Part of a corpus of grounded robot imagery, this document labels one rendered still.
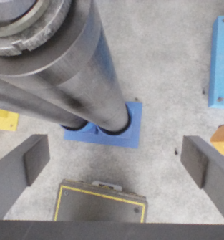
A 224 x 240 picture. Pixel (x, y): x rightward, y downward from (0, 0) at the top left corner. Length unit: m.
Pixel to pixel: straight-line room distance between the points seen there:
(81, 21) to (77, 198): 1.34
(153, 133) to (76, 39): 1.49
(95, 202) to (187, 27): 1.81
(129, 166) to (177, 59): 1.13
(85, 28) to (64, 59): 0.05
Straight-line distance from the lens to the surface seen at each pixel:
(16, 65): 0.28
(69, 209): 1.53
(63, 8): 0.26
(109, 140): 1.68
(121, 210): 1.45
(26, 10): 0.25
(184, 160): 0.17
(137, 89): 1.76
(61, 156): 1.83
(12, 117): 2.11
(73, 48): 0.26
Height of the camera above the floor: 1.68
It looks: 79 degrees down
